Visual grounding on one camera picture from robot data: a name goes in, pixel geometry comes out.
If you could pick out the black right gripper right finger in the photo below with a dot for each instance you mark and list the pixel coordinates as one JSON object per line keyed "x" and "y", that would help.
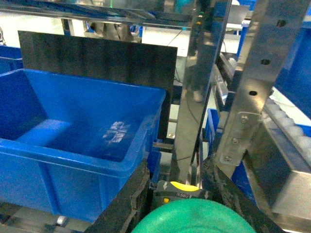
{"x": 225, "y": 192}

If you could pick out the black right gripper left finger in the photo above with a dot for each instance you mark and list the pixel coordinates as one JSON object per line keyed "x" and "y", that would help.
{"x": 128, "y": 208}

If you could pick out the blue bin on left shelf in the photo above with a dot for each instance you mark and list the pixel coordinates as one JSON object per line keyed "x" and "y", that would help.
{"x": 68, "y": 144}

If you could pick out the black backing board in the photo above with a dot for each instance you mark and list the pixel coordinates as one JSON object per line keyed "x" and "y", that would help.
{"x": 128, "y": 62}

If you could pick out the steel shelf upright post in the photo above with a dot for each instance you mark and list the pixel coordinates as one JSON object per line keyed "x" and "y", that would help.
{"x": 272, "y": 31}

